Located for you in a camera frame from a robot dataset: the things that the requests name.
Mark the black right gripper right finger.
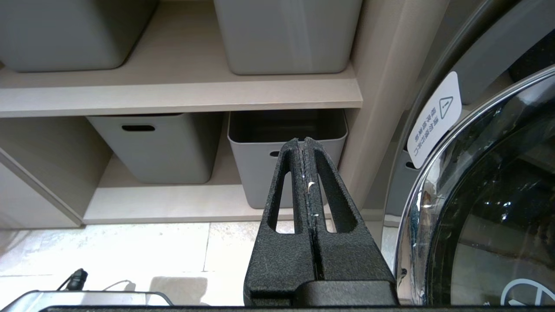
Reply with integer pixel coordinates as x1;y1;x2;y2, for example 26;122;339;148
306;137;398;283

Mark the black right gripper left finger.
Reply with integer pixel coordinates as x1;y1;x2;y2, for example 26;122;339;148
244;138;316;306

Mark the open gray storage bin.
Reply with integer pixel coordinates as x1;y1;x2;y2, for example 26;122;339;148
228;110;349;210

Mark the beige shelf board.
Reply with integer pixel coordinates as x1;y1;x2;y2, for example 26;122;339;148
0;0;363;118
84;130;382;224

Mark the small gray storage bin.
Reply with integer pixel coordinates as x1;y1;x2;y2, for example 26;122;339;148
87;114;224;185

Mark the chrome glass washer door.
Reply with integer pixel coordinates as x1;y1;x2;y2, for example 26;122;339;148
392;65;555;306

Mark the white warning sticker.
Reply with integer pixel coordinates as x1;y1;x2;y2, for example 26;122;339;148
407;71;461;169

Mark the large gray storage bin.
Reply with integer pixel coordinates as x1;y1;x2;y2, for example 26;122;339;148
214;0;363;76

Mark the gray washing machine front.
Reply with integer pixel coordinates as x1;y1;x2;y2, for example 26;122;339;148
382;0;555;226

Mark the beige cabinet frame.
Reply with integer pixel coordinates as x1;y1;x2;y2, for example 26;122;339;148
0;0;449;230

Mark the black cable connector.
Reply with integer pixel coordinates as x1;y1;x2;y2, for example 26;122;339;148
56;268;89;291

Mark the gray storage bin with handle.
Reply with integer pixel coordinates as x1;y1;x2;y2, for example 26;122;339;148
0;0;159;73

